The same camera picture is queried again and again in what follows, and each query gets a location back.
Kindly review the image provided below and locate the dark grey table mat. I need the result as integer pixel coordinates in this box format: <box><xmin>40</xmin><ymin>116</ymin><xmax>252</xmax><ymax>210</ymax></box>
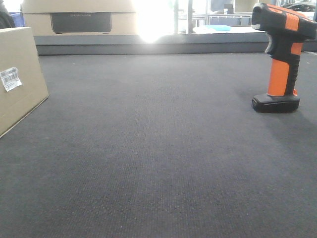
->
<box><xmin>0</xmin><ymin>53</ymin><xmax>317</xmax><ymax>238</ymax></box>

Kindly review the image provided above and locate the brown cardboard package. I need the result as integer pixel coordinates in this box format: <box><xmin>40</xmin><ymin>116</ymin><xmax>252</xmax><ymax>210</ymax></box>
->
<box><xmin>0</xmin><ymin>27</ymin><xmax>49</xmax><ymax>137</ymax></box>

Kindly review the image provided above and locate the blue tray in background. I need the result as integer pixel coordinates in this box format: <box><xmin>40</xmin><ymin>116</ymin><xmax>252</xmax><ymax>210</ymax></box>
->
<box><xmin>206</xmin><ymin>25</ymin><xmax>231</xmax><ymax>32</ymax></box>

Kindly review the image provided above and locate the large printed cardboard box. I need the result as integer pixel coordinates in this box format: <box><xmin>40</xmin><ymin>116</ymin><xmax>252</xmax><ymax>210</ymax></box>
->
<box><xmin>21</xmin><ymin>0</ymin><xmax>139</xmax><ymax>36</ymax></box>

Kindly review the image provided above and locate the orange black barcode scanner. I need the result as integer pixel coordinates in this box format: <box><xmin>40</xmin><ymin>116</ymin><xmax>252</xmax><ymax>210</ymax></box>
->
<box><xmin>251</xmin><ymin>2</ymin><xmax>317</xmax><ymax>113</ymax></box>

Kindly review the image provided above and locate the white barcode label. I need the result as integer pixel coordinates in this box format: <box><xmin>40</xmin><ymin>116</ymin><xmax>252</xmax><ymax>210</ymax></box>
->
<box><xmin>0</xmin><ymin>67</ymin><xmax>22</xmax><ymax>92</ymax></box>

